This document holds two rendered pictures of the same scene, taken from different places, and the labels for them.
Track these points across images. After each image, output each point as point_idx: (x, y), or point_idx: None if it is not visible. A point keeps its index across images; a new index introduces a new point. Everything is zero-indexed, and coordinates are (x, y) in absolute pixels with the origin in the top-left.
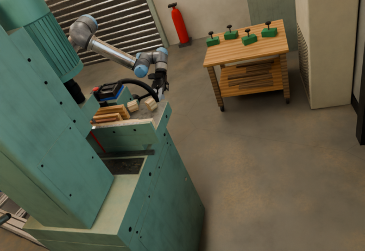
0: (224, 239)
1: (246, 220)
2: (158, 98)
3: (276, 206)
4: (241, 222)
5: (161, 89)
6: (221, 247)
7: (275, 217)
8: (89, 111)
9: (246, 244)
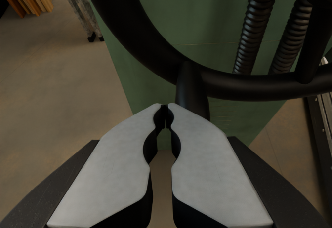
0: (119, 112)
1: (89, 135)
2: (145, 108)
3: (46, 158)
4: (95, 133)
5: (91, 192)
6: (122, 104)
7: (53, 142)
8: None
9: (94, 109)
